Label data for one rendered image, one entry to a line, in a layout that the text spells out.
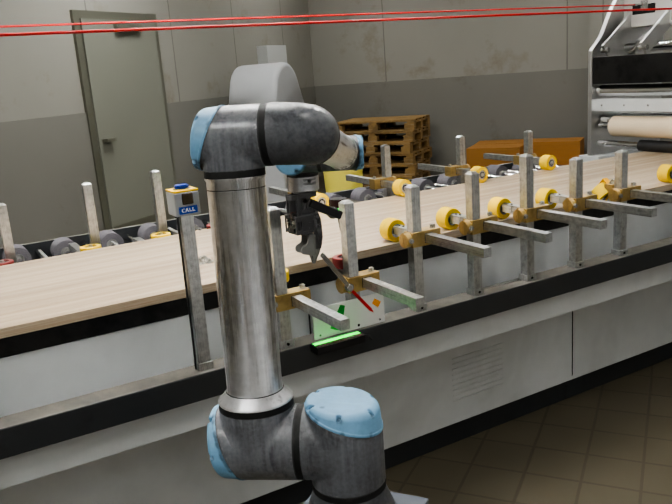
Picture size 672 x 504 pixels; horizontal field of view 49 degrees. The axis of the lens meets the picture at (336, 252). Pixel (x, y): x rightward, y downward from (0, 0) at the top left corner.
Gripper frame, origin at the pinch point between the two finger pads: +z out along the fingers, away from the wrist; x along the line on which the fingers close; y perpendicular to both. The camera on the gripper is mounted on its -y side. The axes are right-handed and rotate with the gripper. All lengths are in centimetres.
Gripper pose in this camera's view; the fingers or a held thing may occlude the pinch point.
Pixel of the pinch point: (315, 258)
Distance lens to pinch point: 212.9
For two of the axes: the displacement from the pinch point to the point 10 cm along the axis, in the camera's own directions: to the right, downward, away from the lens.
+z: 0.7, 9.7, 2.3
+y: -8.6, 1.8, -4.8
